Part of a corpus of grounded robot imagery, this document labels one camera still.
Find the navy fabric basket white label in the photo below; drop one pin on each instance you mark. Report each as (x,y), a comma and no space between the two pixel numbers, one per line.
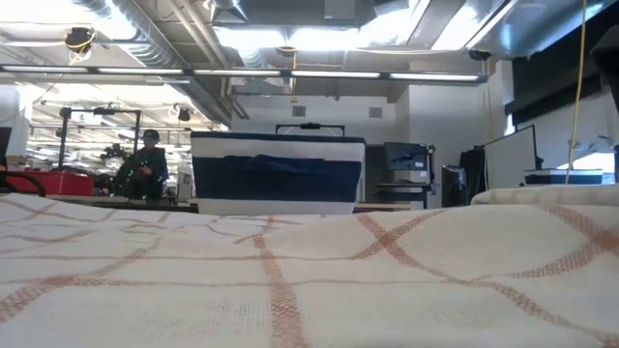
(275,179)

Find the white towel red-brown checks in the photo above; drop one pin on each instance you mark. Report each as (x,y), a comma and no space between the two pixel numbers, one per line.
(309,280)

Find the white towel grey checks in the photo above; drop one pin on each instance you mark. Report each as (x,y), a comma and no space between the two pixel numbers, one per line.
(546,194)

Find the black background robot arm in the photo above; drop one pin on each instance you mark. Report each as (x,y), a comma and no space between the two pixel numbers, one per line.
(115,152)

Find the black desk stand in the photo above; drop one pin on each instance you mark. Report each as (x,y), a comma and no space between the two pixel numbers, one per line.
(401,191)

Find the black desk device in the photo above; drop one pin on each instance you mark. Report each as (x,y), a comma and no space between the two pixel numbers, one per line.
(406,155)

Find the long ceiling light strip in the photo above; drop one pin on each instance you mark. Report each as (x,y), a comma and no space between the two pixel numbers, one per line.
(97,70)
(338,74)

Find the round fixture yellow drop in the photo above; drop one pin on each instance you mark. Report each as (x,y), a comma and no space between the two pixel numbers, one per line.
(287,49)

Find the black hanging lamp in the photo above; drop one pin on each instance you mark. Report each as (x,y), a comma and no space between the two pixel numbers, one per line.
(184,114)

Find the dark grey cylinder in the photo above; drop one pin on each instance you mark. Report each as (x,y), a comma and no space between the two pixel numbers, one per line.
(452,186)

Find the person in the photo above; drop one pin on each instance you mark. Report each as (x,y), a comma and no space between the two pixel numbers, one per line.
(147,169)

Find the dark ceiling dome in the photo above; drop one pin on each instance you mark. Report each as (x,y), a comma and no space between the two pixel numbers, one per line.
(479,54)

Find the red plastic bin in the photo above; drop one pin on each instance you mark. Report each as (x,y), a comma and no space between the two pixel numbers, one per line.
(63,182)

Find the navy white striped basket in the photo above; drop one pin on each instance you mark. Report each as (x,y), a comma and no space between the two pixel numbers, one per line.
(563,177)

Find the black ceiling beam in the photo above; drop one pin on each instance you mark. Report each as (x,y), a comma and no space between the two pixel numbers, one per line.
(556,92)

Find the dark screen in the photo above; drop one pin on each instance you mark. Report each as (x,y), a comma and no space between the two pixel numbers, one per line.
(5,145)

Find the grey wall panel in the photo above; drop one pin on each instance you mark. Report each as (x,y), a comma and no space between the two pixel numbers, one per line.
(299,110)
(375,112)

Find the black metal table frame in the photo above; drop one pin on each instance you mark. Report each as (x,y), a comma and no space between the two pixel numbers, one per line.
(145,207)

